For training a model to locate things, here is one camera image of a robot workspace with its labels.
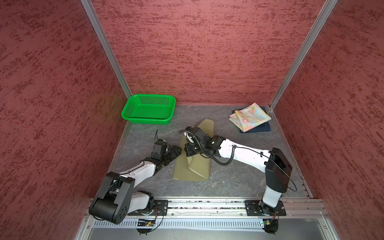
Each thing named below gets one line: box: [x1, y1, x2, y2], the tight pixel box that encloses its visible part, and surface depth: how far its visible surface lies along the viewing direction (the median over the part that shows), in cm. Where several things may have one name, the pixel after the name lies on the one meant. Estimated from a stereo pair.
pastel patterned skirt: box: [229, 102, 272, 133], surface depth 107 cm
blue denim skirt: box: [231, 107, 271, 134], surface depth 105 cm
